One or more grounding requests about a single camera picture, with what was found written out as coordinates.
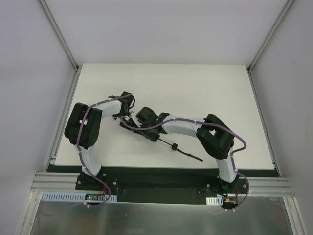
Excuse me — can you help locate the right white cable duct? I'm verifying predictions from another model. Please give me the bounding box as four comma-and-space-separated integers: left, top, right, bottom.
205, 197, 223, 206

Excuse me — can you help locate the aluminium cross rail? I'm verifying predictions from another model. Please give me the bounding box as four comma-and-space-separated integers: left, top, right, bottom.
31, 172, 295, 197

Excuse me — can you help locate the black folding umbrella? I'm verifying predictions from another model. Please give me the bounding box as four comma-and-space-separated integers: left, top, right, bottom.
120, 119, 203, 162

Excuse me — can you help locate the aluminium frame post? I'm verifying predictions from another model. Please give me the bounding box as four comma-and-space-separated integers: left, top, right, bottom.
37, 0, 79, 71
247, 0, 296, 74

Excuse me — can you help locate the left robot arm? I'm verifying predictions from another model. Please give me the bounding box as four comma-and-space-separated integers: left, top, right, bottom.
64, 91, 135, 177

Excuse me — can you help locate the left white cable duct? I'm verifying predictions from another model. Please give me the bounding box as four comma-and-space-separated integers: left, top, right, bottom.
42, 192, 118, 203

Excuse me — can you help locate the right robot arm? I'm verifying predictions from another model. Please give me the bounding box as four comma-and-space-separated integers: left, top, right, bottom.
135, 107, 236, 184

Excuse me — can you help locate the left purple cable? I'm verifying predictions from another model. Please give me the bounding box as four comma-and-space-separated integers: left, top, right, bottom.
74, 94, 134, 182

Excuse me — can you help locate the white cable duct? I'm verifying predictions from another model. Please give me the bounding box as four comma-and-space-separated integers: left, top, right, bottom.
205, 197, 223, 206
42, 192, 118, 203

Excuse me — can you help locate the left aluminium frame post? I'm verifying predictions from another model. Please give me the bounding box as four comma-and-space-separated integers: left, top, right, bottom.
37, 0, 79, 71

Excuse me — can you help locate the right aluminium frame post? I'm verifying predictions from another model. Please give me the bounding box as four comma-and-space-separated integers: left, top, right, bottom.
247, 0, 296, 74

